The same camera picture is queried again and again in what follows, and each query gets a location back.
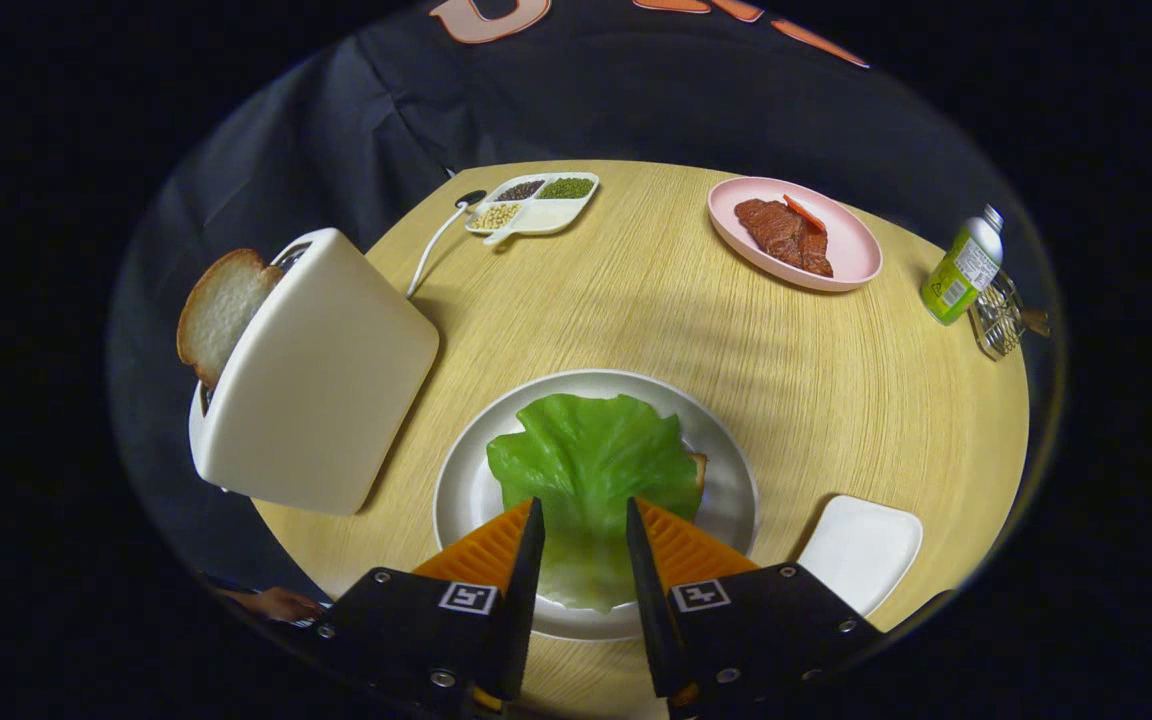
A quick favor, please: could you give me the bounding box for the brown cooked meat slice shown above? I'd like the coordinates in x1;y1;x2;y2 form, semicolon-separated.
800;225;835;278
734;198;807;267

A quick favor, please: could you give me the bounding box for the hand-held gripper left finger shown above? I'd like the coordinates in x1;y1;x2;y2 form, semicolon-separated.
311;497;547;720

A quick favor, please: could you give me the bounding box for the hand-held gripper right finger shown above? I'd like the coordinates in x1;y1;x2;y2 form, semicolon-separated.
623;496;886;720

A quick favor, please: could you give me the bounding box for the small metal wire basket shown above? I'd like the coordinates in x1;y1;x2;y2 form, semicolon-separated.
968;268;1050;361

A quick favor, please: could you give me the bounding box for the pink plate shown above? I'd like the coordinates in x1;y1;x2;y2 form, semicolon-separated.
707;177;883;293

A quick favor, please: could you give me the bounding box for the red sausage strip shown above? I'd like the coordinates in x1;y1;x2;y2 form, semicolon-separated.
784;194;827;233

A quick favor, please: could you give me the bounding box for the white toaster cable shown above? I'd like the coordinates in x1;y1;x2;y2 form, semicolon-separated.
406;190;487;299

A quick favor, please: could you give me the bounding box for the green lettuce leaf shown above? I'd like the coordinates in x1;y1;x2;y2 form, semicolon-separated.
486;393;705;613

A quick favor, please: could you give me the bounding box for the round white plate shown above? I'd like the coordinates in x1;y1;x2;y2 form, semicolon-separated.
433;369;760;642

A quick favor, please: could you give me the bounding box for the white divided dish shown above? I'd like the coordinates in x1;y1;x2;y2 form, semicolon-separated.
464;172;600;247

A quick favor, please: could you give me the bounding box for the green label plastic bottle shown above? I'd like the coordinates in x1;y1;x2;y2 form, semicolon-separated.
920;205;1005;326

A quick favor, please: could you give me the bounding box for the toasted bread slice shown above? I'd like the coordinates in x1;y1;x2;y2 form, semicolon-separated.
176;248;284;389

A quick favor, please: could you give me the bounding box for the white toaster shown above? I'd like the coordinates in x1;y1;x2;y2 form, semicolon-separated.
188;227;440;517

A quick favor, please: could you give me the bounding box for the square white plate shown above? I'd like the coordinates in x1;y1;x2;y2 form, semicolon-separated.
796;495;924;618

